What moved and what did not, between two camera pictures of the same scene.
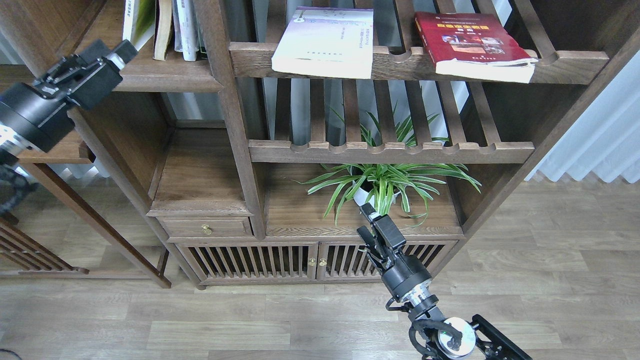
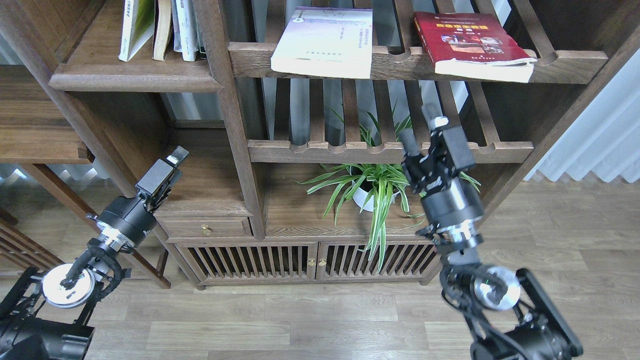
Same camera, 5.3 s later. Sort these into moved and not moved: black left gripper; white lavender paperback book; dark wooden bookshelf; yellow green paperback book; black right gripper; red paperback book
Moved: black left gripper; black right gripper
Not moved: red paperback book; dark wooden bookshelf; yellow green paperback book; white lavender paperback book
